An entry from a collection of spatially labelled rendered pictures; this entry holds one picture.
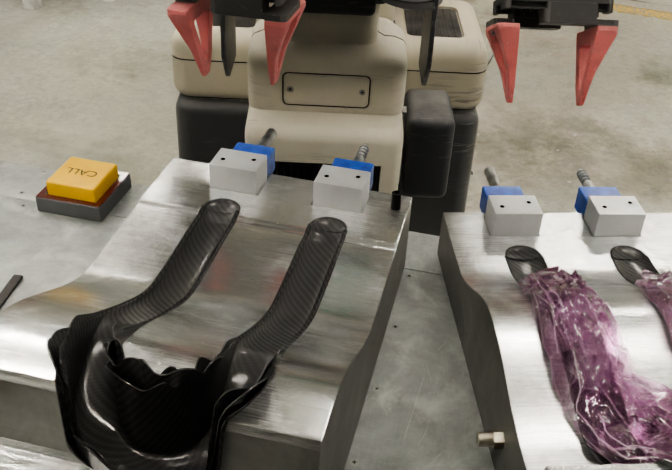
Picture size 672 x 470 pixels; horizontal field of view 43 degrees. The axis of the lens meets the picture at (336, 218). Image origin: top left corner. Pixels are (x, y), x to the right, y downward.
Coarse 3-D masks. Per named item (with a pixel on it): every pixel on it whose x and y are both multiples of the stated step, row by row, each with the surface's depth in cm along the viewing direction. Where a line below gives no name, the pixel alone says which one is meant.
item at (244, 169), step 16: (272, 128) 96; (240, 144) 91; (224, 160) 85; (240, 160) 86; (256, 160) 86; (272, 160) 90; (224, 176) 85; (240, 176) 85; (256, 176) 84; (240, 192) 86; (256, 192) 85
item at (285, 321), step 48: (192, 240) 80; (336, 240) 80; (192, 288) 74; (288, 288) 75; (96, 336) 63; (240, 336) 64; (288, 336) 68; (96, 384) 62; (144, 384) 56; (192, 384) 57; (240, 384) 61; (96, 432) 61; (144, 432) 59; (192, 432) 59
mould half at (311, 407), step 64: (192, 192) 85; (128, 256) 77; (256, 256) 78; (384, 256) 78; (0, 320) 62; (64, 320) 62; (192, 320) 66; (256, 320) 69; (320, 320) 71; (384, 320) 80; (0, 384) 58; (320, 384) 58; (0, 448) 61; (64, 448) 60; (256, 448) 55; (320, 448) 54
